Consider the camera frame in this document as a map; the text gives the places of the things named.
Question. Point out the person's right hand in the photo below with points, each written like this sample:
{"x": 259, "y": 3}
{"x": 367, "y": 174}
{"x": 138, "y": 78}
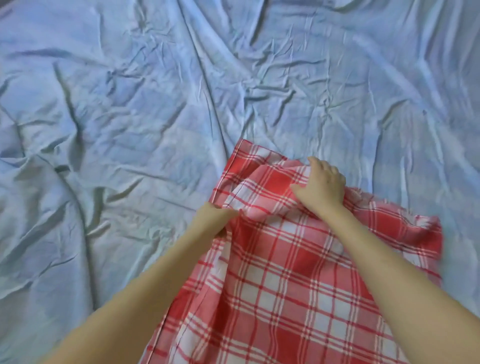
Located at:
{"x": 322, "y": 189}

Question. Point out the person's left hand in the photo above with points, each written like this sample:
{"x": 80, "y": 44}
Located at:
{"x": 214, "y": 219}

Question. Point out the red white plaid cloth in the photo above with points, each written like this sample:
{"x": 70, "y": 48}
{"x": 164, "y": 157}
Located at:
{"x": 300, "y": 285}

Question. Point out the person's left forearm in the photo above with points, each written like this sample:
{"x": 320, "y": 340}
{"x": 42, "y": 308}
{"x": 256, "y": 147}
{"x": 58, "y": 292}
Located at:
{"x": 127, "y": 307}

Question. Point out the person's right forearm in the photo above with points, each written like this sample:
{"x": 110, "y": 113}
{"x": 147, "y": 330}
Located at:
{"x": 397, "y": 292}

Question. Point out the white bed sheet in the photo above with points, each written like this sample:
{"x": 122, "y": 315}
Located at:
{"x": 150, "y": 97}

